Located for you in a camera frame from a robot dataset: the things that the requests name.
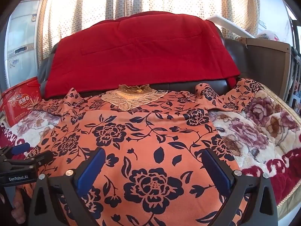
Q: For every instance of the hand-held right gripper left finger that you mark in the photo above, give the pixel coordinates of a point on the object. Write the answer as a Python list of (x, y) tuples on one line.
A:
[(90, 172)]

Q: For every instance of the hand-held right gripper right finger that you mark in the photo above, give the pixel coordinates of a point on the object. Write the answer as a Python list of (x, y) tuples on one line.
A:
[(217, 172)]

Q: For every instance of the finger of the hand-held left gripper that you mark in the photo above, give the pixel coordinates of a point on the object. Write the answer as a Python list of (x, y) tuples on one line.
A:
[(44, 157), (21, 147)]

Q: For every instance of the orange floral blouse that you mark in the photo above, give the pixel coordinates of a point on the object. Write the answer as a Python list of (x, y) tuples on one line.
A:
[(145, 131)]

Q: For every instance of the person's left hand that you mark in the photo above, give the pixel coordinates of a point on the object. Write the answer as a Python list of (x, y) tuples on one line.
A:
[(18, 208)]

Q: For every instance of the red gift bag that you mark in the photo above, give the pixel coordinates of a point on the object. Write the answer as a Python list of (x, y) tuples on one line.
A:
[(21, 101)]

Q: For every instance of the floral plush blanket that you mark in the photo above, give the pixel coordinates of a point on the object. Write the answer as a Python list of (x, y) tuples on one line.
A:
[(254, 131)]

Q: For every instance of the dark leather sofa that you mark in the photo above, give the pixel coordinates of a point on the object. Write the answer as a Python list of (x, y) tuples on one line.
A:
[(178, 87)]

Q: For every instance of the white standing air conditioner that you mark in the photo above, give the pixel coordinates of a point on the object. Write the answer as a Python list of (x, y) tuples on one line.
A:
[(22, 40)]

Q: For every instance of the red quilt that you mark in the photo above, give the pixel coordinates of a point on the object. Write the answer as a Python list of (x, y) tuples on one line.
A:
[(141, 51)]

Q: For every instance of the dotted cream curtain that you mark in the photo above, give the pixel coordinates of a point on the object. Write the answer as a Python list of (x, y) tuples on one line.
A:
[(70, 9)]

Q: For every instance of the white shelf board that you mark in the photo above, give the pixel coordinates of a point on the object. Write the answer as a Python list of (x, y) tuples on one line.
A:
[(225, 23)]

